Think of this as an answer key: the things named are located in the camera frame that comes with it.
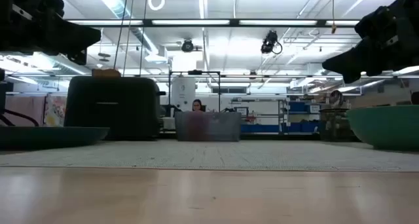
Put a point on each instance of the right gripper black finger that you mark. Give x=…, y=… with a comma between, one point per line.
x=350, y=63
x=352, y=78

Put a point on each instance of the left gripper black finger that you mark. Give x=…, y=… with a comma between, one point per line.
x=75, y=37
x=78, y=57

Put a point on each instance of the toast slice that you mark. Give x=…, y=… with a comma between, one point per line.
x=106, y=73

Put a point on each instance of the teal ribbed bowl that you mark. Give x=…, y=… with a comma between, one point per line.
x=389, y=127

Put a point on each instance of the dark teal plate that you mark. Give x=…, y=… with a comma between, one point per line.
x=49, y=137

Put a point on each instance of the black mesh utensil holder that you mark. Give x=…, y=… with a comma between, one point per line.
x=334, y=125

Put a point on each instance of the floral hanging cloth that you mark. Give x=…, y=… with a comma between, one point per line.
x=55, y=111

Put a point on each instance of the black toaster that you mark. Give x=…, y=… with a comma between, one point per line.
x=111, y=109

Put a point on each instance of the pink hanging cloth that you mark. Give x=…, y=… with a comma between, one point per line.
x=23, y=109

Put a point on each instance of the round black ceiling fixture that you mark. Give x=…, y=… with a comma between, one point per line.
x=187, y=46

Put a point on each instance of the white cylindrical tank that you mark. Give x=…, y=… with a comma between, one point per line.
x=182, y=93

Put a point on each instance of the long ceiling light bar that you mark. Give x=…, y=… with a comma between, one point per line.
x=190, y=22

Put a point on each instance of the person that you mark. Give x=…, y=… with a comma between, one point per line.
x=197, y=105

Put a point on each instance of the grey transparent plastic bin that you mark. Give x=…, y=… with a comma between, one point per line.
x=207, y=127

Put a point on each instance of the grey woven placemat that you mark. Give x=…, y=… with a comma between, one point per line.
x=209, y=155

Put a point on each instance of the black overhead camera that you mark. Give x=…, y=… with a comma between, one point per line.
x=269, y=42

